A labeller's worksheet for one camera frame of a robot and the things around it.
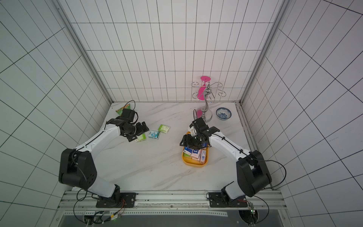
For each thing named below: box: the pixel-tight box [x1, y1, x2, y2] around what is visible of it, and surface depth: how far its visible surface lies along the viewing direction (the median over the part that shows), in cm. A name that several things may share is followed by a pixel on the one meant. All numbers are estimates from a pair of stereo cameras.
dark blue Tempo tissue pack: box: [182, 146, 193, 156], surface depth 85 cm
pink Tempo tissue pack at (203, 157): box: [199, 149, 207, 166], surface depth 85 cm
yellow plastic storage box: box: [181, 146, 210, 168], surface depth 86 cm
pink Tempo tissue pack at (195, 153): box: [190, 148, 202, 160], surface depth 86 cm
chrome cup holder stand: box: [190, 81, 227, 123], surface depth 92 cm
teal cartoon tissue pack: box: [147, 130, 161, 140], surface depth 99 cm
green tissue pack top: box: [157, 124, 170, 134], surface depth 102 cm
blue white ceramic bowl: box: [215, 107, 233, 121], surface depth 112 cm
